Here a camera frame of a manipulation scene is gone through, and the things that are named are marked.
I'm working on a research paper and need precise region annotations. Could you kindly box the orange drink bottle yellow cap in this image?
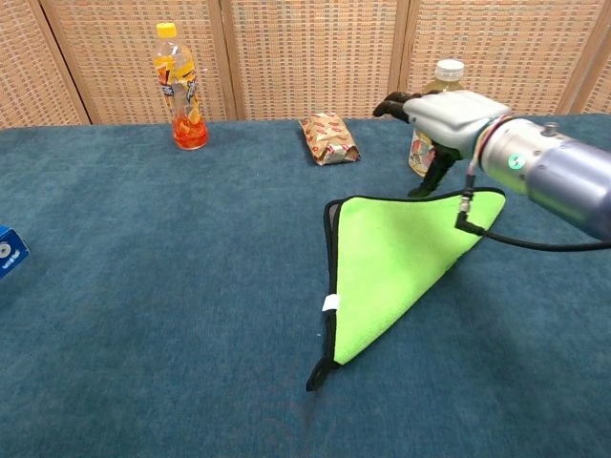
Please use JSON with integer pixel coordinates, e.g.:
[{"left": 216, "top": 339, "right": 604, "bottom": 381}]
[{"left": 152, "top": 21, "right": 210, "bottom": 152}]

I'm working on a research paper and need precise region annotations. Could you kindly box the pale yellow drink bottle white cap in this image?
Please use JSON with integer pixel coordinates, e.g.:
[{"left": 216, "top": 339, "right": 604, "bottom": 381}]
[{"left": 408, "top": 58, "right": 467, "bottom": 178}]

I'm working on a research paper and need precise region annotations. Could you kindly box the foil snack packet red print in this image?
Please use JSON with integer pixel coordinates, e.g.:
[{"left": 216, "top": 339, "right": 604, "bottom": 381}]
[{"left": 298, "top": 112, "right": 363, "bottom": 168}]

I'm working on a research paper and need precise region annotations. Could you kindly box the grey and green cloth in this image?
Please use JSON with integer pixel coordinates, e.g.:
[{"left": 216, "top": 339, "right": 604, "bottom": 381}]
[{"left": 305, "top": 186, "right": 507, "bottom": 393}]

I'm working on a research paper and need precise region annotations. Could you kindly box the blue cardboard box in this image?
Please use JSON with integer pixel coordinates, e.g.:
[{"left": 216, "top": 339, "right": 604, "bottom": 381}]
[{"left": 0, "top": 224, "right": 31, "bottom": 281}]

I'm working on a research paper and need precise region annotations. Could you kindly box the teal table cloth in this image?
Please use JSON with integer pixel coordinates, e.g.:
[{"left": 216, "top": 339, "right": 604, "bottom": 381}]
[{"left": 0, "top": 113, "right": 611, "bottom": 458}]

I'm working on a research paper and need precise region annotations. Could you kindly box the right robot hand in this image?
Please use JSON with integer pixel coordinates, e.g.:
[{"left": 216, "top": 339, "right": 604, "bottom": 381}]
[{"left": 372, "top": 90, "right": 513, "bottom": 199}]

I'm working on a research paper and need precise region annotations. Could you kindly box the woven rattan folding screen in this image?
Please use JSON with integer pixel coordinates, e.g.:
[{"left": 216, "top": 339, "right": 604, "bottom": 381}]
[{"left": 0, "top": 0, "right": 611, "bottom": 131}]

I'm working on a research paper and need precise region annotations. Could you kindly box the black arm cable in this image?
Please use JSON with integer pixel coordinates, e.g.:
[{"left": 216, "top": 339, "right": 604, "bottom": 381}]
[{"left": 454, "top": 129, "right": 611, "bottom": 253}]

